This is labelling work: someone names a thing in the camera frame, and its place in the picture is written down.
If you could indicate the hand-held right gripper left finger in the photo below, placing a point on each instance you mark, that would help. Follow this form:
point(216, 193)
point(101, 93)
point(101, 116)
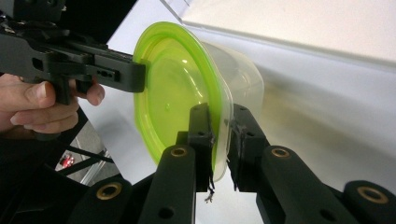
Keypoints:
point(199, 137)

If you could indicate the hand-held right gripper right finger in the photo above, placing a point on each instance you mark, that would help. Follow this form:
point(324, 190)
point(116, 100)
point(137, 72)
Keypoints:
point(247, 140)

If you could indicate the green plastic lid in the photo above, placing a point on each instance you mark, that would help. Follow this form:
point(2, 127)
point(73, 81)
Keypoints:
point(174, 93)

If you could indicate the clear plastic container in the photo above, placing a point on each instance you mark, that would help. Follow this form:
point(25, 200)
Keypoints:
point(246, 81)

